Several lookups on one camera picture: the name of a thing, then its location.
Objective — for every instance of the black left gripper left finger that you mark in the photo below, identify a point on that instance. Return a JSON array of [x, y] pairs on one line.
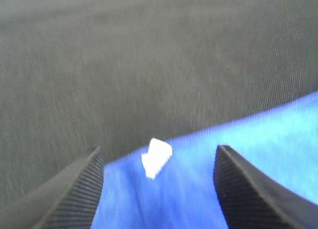
[[68, 200]]

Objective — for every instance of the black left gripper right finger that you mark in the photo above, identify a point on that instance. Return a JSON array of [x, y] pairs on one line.
[[249, 199]]

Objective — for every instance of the blue microfibre towel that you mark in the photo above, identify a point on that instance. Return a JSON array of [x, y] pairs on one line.
[[282, 142]]

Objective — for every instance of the black fabric table cloth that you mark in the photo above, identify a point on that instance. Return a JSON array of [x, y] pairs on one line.
[[116, 73]]

